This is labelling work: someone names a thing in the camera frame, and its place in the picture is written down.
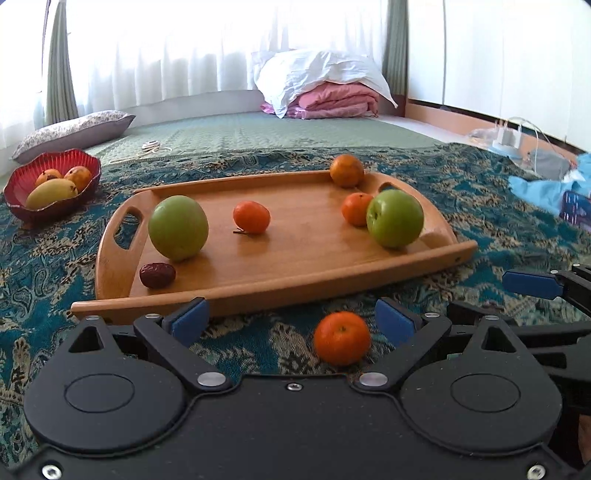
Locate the small oval orange tangerine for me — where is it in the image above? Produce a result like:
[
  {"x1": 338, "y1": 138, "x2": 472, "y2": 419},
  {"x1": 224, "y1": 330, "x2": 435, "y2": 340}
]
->
[{"x1": 232, "y1": 201, "x2": 270, "y2": 235}]

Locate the bright orange tangerine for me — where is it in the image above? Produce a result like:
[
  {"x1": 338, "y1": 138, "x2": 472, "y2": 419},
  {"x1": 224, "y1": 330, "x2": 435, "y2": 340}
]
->
[{"x1": 341, "y1": 192, "x2": 374, "y2": 228}]

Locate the dark red jujube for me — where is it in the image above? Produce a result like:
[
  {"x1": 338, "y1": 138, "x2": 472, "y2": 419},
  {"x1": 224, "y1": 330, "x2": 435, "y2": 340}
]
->
[{"x1": 139, "y1": 262, "x2": 176, "y2": 290}]

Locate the dark patterned packet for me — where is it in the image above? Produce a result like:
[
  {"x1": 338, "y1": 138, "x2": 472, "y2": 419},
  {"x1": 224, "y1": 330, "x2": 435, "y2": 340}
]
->
[{"x1": 559, "y1": 190, "x2": 591, "y2": 232}]

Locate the light blue cloth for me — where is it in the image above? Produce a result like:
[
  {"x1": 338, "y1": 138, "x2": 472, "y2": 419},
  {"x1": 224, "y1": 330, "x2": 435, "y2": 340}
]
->
[{"x1": 508, "y1": 153, "x2": 590, "y2": 216}]

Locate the green apple left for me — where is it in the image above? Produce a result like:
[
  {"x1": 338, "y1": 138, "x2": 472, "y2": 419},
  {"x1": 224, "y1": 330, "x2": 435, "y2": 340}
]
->
[{"x1": 148, "y1": 195, "x2": 209, "y2": 262}]

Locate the green apple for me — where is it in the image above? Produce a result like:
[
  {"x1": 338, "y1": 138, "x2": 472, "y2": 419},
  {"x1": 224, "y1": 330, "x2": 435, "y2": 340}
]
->
[
  {"x1": 148, "y1": 195, "x2": 209, "y2": 262},
  {"x1": 366, "y1": 189, "x2": 424, "y2": 249}
]

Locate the wooden serving tray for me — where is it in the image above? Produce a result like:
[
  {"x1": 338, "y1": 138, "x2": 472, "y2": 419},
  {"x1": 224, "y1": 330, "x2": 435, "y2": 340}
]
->
[{"x1": 71, "y1": 171, "x2": 478, "y2": 324}]

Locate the green apple right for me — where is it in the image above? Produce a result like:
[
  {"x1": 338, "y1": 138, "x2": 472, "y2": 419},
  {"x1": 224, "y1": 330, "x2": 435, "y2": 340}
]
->
[{"x1": 366, "y1": 189, "x2": 424, "y2": 249}]

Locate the grey pouch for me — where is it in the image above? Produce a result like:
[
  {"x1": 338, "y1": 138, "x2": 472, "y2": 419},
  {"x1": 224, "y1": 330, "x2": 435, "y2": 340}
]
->
[{"x1": 527, "y1": 148, "x2": 571, "y2": 181}]

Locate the teal paisley blanket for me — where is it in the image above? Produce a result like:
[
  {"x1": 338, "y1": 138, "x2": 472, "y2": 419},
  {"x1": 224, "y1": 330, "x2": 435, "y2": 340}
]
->
[{"x1": 1, "y1": 144, "x2": 590, "y2": 466}]

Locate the white charger plug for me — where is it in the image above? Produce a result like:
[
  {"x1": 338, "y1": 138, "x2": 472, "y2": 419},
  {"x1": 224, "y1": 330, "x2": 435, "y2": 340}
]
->
[{"x1": 491, "y1": 121, "x2": 522, "y2": 158}]

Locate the dull orange in tray corner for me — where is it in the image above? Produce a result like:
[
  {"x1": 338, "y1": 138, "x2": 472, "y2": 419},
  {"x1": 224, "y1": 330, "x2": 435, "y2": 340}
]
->
[{"x1": 329, "y1": 154, "x2": 365, "y2": 188}]

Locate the reddish orange mango in bowl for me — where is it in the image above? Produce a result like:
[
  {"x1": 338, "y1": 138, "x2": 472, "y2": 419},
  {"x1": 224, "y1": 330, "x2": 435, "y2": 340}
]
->
[{"x1": 63, "y1": 165, "x2": 93, "y2": 193}]

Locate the yellow mango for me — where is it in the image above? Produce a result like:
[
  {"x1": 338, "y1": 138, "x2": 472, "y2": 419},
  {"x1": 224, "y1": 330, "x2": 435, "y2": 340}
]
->
[{"x1": 25, "y1": 178, "x2": 78, "y2": 210}]

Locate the red ribbed fruit bowl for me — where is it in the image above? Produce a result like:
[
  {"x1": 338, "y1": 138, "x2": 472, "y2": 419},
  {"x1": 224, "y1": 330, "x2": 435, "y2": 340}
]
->
[{"x1": 3, "y1": 149, "x2": 102, "y2": 226}]

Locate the small orange fruit in bowl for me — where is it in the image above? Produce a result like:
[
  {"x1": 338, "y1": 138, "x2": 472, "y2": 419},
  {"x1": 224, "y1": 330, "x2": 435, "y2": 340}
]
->
[{"x1": 35, "y1": 169, "x2": 62, "y2": 187}]

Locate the green quilted bedspread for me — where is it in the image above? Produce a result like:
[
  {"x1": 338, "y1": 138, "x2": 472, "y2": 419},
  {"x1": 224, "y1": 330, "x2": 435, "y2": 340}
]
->
[{"x1": 85, "y1": 113, "x2": 440, "y2": 189}]

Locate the floral grey pillow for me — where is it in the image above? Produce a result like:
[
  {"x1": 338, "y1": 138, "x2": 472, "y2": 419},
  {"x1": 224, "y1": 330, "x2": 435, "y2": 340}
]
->
[{"x1": 11, "y1": 110, "x2": 135, "y2": 165}]

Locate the pink folded blanket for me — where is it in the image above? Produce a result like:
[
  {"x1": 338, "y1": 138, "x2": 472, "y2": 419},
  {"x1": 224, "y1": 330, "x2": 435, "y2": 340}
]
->
[{"x1": 286, "y1": 82, "x2": 380, "y2": 120}]

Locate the green curtain left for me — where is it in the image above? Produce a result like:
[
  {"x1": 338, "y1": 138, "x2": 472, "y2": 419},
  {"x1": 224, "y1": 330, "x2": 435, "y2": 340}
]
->
[{"x1": 42, "y1": 1, "x2": 78, "y2": 125}]

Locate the green curtain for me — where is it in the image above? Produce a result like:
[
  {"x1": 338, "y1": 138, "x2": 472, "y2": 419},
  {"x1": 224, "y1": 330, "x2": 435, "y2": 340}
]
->
[
  {"x1": 383, "y1": 0, "x2": 409, "y2": 96},
  {"x1": 42, "y1": 1, "x2": 78, "y2": 125}
]

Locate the green curtain right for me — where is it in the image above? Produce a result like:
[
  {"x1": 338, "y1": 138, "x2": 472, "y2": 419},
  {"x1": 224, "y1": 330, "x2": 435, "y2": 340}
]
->
[{"x1": 383, "y1": 0, "x2": 409, "y2": 96}]

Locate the white crumpled duvet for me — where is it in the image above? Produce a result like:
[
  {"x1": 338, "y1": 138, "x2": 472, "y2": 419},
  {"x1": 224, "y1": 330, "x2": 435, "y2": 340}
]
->
[{"x1": 254, "y1": 50, "x2": 398, "y2": 118}]

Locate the white sheer curtain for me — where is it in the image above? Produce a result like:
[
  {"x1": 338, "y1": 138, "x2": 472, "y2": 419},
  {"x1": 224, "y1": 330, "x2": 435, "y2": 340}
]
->
[{"x1": 1, "y1": 1, "x2": 388, "y2": 147}]

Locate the white cord on bed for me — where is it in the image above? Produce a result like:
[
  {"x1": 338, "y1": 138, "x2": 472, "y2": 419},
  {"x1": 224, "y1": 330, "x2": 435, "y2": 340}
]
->
[{"x1": 108, "y1": 139, "x2": 174, "y2": 165}]

